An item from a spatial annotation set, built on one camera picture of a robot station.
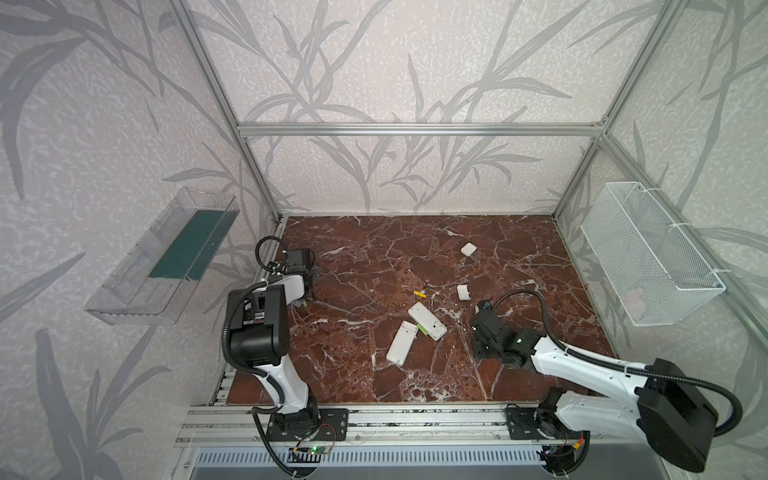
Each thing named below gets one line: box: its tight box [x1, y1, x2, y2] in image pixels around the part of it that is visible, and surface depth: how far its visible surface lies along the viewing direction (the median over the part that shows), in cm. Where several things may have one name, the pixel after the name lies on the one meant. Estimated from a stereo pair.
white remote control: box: [408, 302, 448, 341], surface depth 93 cm
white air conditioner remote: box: [386, 320, 419, 367], surface depth 89 cm
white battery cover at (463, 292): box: [456, 284, 471, 301], surface depth 100 cm
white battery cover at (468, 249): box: [460, 242, 478, 257], surface depth 111 cm
